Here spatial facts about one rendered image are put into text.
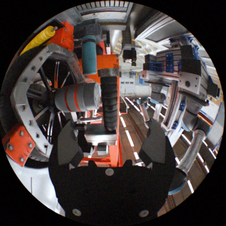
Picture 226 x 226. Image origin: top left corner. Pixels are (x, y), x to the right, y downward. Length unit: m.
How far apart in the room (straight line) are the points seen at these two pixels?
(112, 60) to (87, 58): 0.38
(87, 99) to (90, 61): 0.23
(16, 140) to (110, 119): 0.24
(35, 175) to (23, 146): 0.35
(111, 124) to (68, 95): 0.22
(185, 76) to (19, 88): 0.61
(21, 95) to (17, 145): 0.11
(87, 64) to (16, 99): 0.36
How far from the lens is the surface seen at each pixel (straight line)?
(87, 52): 0.45
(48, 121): 0.41
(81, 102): 0.30
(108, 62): 0.77
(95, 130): 0.21
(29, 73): 0.25
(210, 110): 6.08
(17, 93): 0.22
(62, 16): 0.71
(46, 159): 0.39
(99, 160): 2.05
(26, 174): 0.53
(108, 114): 0.16
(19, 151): 0.23
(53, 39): 0.44
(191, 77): 0.44
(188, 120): 0.60
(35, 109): 0.57
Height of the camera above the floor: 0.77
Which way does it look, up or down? 29 degrees up
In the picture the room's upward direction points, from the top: 178 degrees clockwise
